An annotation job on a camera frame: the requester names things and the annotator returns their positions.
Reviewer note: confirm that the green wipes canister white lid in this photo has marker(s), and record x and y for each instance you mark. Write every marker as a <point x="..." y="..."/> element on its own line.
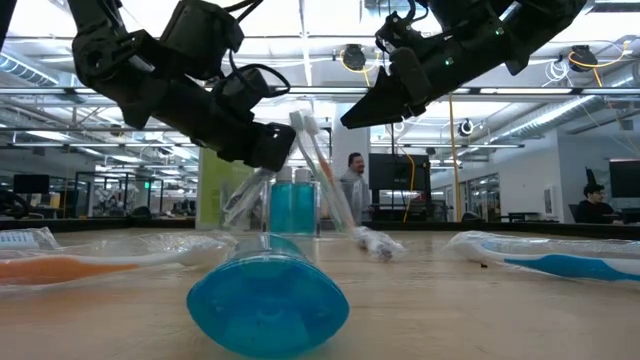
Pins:
<point x="215" y="195"/>

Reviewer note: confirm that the clear acrylic organizer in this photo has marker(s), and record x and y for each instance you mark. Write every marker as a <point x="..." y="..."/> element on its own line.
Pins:
<point x="350" y="210"/>

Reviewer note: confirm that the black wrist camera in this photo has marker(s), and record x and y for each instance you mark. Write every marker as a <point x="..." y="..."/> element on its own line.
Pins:
<point x="400" y="32"/>
<point x="240" y="87"/>

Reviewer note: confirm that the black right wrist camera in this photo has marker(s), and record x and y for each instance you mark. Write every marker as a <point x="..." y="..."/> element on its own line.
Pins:
<point x="400" y="32"/>

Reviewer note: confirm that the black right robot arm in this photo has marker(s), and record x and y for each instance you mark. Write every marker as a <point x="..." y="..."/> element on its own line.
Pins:
<point x="540" y="20"/>

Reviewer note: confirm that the person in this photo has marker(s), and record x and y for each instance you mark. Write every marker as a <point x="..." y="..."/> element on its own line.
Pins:
<point x="356" y="190"/>
<point x="592" y="212"/>

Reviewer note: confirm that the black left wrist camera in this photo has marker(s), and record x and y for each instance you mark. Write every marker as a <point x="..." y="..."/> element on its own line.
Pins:
<point x="240" y="87"/>

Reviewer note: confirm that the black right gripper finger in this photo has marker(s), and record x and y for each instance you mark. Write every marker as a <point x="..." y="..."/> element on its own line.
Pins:
<point x="372" y="107"/>

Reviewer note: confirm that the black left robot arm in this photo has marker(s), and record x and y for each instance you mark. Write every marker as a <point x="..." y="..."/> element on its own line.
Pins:
<point x="110" y="60"/>

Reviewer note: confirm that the orange toothbrush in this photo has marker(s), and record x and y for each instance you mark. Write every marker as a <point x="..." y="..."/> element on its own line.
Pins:
<point x="325" y="170"/>
<point x="60" y="270"/>

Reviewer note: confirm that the black monitor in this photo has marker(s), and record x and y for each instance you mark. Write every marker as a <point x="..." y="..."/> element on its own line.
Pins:
<point x="31" y="184"/>
<point x="400" y="172"/>
<point x="625" y="179"/>

